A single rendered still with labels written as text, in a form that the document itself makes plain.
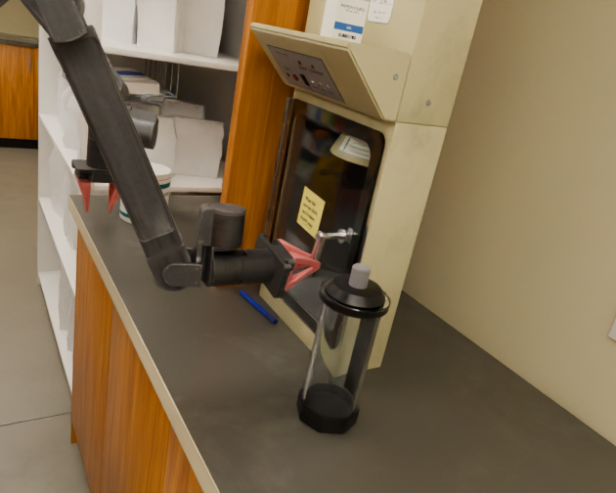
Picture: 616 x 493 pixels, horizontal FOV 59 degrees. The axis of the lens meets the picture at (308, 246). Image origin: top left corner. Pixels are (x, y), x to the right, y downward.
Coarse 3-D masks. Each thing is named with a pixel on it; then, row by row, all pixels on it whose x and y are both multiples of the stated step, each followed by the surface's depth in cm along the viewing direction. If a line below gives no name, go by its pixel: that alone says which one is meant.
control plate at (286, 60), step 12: (276, 48) 95; (276, 60) 99; (288, 60) 94; (300, 60) 90; (312, 60) 86; (288, 72) 99; (300, 72) 94; (312, 72) 90; (324, 72) 86; (300, 84) 99; (312, 84) 94; (324, 84) 90; (336, 96) 89
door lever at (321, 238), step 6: (318, 234) 91; (324, 234) 91; (330, 234) 92; (336, 234) 93; (342, 234) 93; (318, 240) 91; (324, 240) 91; (342, 240) 93; (318, 246) 92; (324, 246) 92; (312, 252) 93; (318, 252) 92; (312, 258) 93; (318, 258) 93; (312, 276) 95
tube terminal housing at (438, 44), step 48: (432, 0) 77; (480, 0) 82; (384, 48) 85; (432, 48) 81; (432, 96) 85; (432, 144) 89; (384, 192) 88; (384, 240) 92; (384, 288) 97; (384, 336) 103
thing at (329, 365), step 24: (336, 312) 79; (336, 336) 80; (360, 336) 79; (312, 360) 84; (336, 360) 81; (360, 360) 81; (312, 384) 84; (336, 384) 82; (360, 384) 84; (312, 408) 85; (336, 408) 84
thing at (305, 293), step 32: (320, 128) 99; (352, 128) 90; (288, 160) 109; (320, 160) 99; (352, 160) 91; (288, 192) 109; (320, 192) 99; (352, 192) 91; (288, 224) 110; (320, 224) 100; (352, 224) 91; (352, 256) 92
